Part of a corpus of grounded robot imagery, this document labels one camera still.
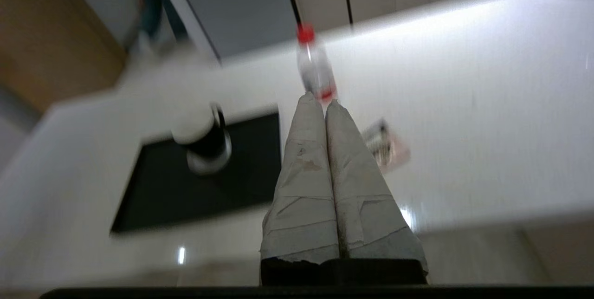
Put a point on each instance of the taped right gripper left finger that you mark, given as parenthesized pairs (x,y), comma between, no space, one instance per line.
(304,197)

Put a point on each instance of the wooden door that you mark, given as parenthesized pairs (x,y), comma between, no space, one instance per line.
(51,34)

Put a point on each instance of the black cup white inside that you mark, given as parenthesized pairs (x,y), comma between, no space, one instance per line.
(199,132)

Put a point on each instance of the clear water bottle red label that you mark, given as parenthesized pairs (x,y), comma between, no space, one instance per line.
(315,71)

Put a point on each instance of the pink oolong tea packet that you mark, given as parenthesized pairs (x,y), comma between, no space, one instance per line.
(390,148)

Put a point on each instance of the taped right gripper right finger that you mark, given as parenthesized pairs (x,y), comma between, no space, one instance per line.
(366,215)

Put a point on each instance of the black rectangular serving tray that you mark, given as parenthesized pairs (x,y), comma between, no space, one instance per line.
(185,197)

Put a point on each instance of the tall grey refrigerator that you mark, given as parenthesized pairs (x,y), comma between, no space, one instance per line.
(241,6)

